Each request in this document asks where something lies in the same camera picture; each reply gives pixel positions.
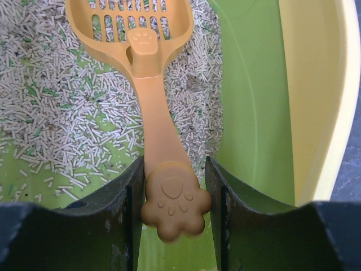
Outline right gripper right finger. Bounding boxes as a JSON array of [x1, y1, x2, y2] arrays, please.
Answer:
[[205, 158, 360, 270]]

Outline yellow litter box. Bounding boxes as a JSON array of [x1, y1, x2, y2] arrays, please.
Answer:
[[1, 1, 360, 270]]

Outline grey cat litter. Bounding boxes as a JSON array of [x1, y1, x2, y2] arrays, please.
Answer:
[[1, 1, 223, 202]]

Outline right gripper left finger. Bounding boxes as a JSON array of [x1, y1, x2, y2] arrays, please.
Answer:
[[1, 157, 145, 270]]

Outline orange litter scoop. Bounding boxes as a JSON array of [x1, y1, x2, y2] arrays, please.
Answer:
[[65, 1, 212, 243]]

